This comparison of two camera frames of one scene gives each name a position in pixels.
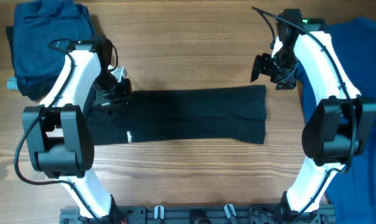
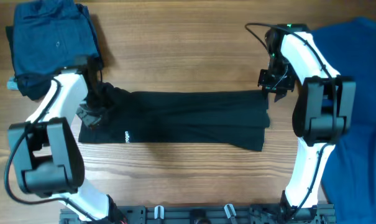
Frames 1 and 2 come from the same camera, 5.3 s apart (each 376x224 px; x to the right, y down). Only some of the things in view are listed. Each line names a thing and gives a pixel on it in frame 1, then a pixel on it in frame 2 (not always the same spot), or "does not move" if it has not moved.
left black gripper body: (112, 94) -> (90, 115)
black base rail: (203, 214) does not move
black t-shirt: (222, 114) does not move
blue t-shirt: (357, 195) does not move
